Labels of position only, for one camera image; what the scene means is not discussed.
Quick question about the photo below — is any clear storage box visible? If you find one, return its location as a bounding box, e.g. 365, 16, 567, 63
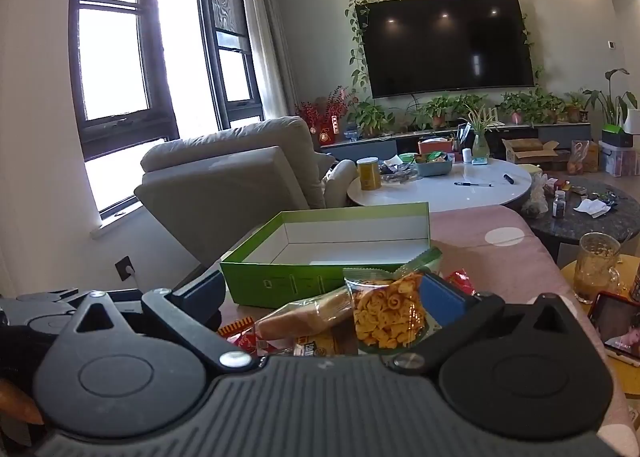
597, 141, 640, 178

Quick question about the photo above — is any ivy vine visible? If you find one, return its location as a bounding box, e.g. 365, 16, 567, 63
345, 0, 546, 88

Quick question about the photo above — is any potted green plant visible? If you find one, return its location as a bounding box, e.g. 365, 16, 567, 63
457, 93, 488, 115
417, 94, 458, 130
565, 92, 588, 124
347, 99, 396, 138
500, 89, 538, 125
535, 93, 566, 125

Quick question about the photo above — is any glass mug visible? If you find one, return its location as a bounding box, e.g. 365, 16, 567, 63
572, 232, 622, 305

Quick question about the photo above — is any black framed window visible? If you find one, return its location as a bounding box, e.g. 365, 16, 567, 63
67, 0, 266, 218

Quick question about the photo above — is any white tissue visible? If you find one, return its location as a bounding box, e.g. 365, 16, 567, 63
572, 198, 612, 218

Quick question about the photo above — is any green and black box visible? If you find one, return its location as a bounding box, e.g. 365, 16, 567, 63
600, 123, 635, 148

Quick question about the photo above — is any blue basket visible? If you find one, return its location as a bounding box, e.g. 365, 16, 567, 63
414, 157, 453, 178

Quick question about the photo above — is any bread roll clear packet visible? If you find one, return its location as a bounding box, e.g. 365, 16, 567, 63
255, 287, 356, 340

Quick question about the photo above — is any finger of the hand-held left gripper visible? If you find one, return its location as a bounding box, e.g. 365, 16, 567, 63
0, 289, 81, 338

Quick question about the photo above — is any yellow snack packet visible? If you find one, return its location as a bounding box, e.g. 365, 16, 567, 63
280, 327, 358, 358

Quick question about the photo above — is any black television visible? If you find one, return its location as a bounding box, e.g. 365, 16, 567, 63
356, 0, 535, 99

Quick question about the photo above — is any white curtain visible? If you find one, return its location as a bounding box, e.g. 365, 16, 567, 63
239, 0, 301, 118

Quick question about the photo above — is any white round coffee table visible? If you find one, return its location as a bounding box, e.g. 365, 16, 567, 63
347, 157, 533, 212

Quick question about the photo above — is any red flower decoration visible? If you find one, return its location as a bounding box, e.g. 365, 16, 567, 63
295, 87, 353, 145

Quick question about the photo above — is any orange plastic bag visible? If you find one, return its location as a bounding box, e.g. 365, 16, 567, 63
567, 139, 601, 174

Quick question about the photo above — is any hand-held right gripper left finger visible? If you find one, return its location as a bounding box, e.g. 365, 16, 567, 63
62, 269, 253, 372

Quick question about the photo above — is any glass vase with plant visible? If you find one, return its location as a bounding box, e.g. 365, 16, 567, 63
462, 104, 506, 160

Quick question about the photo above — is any yellow can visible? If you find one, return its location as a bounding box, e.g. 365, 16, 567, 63
356, 157, 383, 191

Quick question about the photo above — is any dark television cabinet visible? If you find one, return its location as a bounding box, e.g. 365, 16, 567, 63
320, 122, 593, 162

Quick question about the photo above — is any dark marble round table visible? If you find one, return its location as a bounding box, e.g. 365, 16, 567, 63
520, 176, 640, 258

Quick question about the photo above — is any pile of dark wrappers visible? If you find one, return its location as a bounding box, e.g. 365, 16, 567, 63
380, 159, 418, 185

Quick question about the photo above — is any large plant white pot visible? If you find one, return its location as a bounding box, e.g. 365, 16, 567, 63
582, 68, 640, 135

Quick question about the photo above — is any beige armchair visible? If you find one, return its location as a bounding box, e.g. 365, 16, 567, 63
134, 116, 358, 265

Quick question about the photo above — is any green cardboard box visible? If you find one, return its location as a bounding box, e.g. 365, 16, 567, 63
219, 202, 432, 310

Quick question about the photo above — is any orange box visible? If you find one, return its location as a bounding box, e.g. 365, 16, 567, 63
418, 138, 453, 155

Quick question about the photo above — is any brown cardboard box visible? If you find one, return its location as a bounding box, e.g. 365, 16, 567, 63
501, 138, 561, 165

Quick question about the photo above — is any green spiral crisps packet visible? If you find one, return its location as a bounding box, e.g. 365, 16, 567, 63
342, 247, 446, 355

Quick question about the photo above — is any red striped snack packet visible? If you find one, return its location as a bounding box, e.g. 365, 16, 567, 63
217, 317, 266, 353

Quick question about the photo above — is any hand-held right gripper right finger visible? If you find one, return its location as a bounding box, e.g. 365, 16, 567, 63
385, 273, 576, 372

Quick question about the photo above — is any red rice cracker packet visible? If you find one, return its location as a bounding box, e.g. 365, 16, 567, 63
442, 268, 476, 298

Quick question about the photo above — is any clear plastic bag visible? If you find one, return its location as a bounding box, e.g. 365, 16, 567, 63
520, 169, 551, 218

